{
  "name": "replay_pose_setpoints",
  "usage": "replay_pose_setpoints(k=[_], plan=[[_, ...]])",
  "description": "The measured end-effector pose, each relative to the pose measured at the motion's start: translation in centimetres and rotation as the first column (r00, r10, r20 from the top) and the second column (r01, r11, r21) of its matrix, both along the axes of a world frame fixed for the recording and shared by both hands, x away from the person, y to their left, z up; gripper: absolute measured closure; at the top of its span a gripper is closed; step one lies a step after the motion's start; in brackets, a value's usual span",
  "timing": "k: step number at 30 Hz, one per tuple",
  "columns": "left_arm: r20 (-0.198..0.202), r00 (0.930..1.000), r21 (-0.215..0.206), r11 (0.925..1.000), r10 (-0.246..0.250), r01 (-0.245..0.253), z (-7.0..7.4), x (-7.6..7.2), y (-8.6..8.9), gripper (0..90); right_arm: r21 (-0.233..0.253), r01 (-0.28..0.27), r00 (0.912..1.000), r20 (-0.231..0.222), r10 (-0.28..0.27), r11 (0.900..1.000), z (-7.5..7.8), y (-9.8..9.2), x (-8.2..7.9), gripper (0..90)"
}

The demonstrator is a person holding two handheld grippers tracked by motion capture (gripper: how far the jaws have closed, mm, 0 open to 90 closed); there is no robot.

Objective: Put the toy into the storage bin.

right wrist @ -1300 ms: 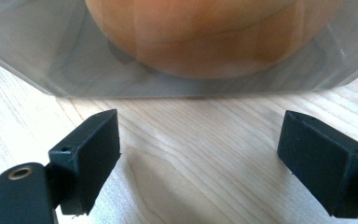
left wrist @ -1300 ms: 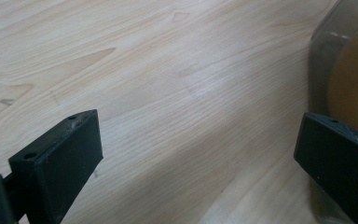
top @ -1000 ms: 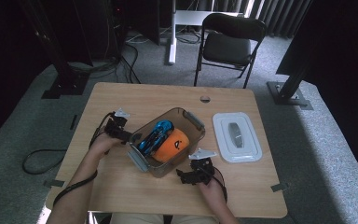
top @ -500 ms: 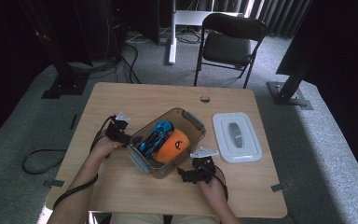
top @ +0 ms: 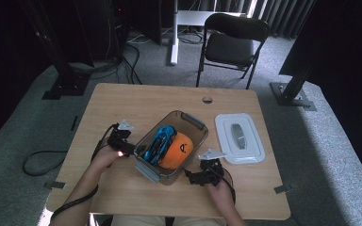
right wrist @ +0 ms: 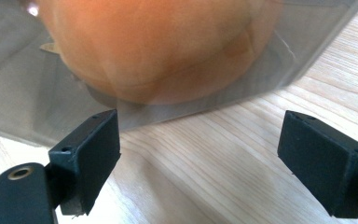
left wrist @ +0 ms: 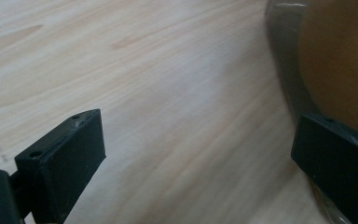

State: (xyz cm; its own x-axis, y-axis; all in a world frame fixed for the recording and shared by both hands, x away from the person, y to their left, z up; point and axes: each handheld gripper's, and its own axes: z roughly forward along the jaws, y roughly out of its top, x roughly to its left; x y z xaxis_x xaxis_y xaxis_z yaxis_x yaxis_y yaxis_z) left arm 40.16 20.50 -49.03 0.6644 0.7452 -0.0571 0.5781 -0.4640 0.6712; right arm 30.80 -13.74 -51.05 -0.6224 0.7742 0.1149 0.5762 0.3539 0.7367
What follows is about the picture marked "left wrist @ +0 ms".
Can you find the clear plastic container box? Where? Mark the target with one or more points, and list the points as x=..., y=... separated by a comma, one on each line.
x=282, y=46

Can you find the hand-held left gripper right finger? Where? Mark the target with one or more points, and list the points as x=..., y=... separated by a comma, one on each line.
x=338, y=168

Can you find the orange plush toy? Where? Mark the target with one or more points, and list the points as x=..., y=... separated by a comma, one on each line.
x=338, y=62

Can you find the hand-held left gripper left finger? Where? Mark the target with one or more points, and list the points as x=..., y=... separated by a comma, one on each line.
x=65, y=165

